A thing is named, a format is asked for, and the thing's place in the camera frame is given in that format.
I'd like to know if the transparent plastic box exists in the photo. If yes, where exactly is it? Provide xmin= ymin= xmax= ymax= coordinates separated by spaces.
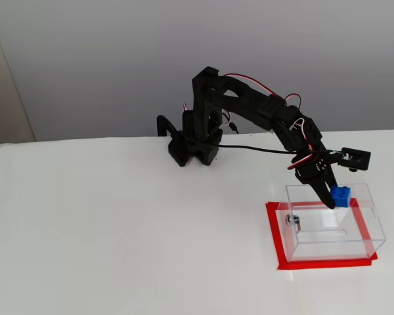
xmin=284 ymin=182 xmax=387 ymax=263

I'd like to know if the blue lego brick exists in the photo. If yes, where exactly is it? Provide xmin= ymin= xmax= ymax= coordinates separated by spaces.
xmin=329 ymin=185 xmax=353 ymax=209

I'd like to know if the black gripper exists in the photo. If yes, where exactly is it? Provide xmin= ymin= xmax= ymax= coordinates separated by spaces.
xmin=290 ymin=148 xmax=338 ymax=210

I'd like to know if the black table clamp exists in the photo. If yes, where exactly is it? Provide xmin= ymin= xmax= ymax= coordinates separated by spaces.
xmin=156 ymin=114 xmax=180 ymax=138

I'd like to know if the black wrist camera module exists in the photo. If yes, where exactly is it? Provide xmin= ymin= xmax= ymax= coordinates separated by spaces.
xmin=339 ymin=146 xmax=372 ymax=173

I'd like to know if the red white forearm servo wire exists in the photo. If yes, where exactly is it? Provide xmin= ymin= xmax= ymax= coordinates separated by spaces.
xmin=224 ymin=73 xmax=284 ymax=99

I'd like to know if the black camera cable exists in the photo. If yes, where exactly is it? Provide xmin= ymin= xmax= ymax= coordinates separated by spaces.
xmin=213 ymin=143 xmax=344 ymax=156

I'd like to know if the red base tray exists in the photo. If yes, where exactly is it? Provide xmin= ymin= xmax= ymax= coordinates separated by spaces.
xmin=265 ymin=198 xmax=379 ymax=270

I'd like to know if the red white wrist servo wire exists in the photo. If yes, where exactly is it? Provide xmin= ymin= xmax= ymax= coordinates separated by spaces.
xmin=284 ymin=94 xmax=303 ymax=110

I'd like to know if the silver lock cylinder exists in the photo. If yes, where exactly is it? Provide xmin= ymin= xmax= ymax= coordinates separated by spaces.
xmin=284 ymin=215 xmax=303 ymax=234

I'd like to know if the red white gripper servo wire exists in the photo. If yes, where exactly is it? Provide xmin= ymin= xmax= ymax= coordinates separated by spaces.
xmin=287 ymin=117 xmax=320 ymax=171

